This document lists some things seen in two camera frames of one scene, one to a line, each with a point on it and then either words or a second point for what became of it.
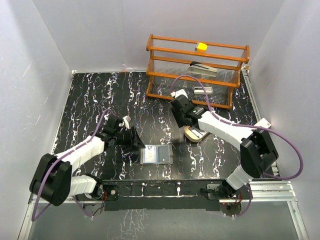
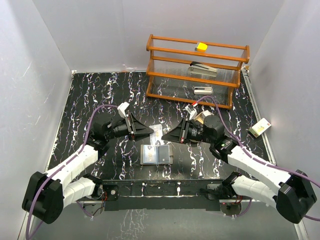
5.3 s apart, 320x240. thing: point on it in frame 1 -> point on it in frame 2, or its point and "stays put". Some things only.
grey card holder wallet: (156, 154) stays put
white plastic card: (150, 154) stays put
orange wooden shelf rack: (209, 72) stays put
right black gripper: (177, 115) -> (179, 133)
